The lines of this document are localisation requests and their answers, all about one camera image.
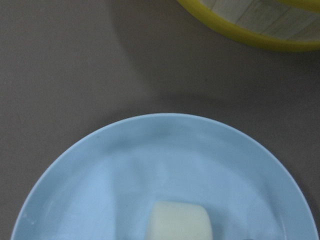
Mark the white steamed bun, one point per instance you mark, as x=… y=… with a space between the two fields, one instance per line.
x=178 y=221

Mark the yellow rimmed bamboo steamer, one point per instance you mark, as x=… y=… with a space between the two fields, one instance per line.
x=277 y=25

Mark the light blue plate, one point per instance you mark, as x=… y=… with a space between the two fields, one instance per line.
x=105 y=185

